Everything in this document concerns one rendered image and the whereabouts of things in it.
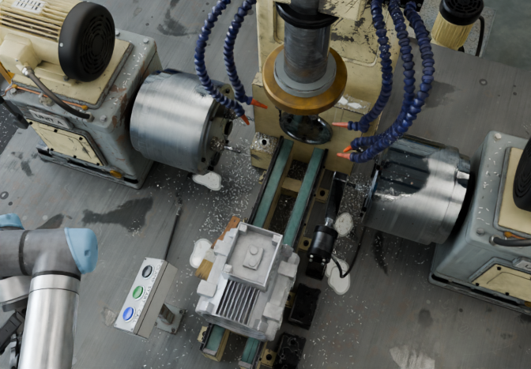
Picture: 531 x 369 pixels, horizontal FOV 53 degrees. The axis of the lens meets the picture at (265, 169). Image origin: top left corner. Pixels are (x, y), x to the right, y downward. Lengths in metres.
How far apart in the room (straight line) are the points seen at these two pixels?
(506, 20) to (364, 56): 1.96
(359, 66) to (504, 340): 0.80
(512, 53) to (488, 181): 1.87
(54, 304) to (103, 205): 0.80
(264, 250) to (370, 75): 0.52
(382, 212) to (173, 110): 0.56
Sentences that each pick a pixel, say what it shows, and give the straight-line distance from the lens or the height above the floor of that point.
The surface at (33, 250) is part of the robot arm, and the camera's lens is 0.94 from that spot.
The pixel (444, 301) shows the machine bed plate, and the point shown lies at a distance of 1.56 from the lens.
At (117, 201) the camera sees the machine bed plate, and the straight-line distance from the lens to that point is 1.65.
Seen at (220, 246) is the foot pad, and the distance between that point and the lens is 1.26.
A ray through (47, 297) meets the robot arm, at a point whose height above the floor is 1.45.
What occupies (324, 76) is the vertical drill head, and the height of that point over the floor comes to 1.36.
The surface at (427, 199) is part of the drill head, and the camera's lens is 1.26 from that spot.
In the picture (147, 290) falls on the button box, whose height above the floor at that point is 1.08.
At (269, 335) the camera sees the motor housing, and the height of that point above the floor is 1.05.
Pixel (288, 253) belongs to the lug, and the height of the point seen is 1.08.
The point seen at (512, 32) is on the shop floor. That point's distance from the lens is 3.22.
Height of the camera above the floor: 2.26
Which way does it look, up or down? 64 degrees down
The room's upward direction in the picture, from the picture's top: 3 degrees counter-clockwise
